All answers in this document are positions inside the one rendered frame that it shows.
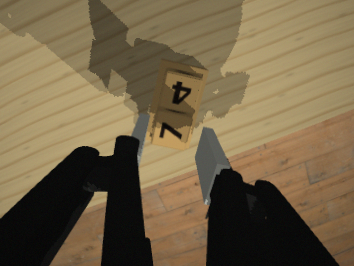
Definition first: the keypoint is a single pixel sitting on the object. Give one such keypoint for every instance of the tan wooden cube with black digit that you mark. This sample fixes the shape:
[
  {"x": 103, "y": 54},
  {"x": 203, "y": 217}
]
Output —
[{"x": 171, "y": 129}]

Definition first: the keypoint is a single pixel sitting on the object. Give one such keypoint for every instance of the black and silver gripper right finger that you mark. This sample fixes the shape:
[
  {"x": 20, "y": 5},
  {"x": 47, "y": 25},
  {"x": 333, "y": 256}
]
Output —
[{"x": 285, "y": 239}]

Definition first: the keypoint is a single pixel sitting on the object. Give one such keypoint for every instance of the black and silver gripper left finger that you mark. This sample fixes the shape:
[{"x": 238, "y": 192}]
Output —
[{"x": 35, "y": 228}]

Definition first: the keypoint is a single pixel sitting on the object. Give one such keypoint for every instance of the tan wooden cube with number 4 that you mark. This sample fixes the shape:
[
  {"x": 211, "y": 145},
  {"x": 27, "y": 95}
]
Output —
[{"x": 180, "y": 91}]

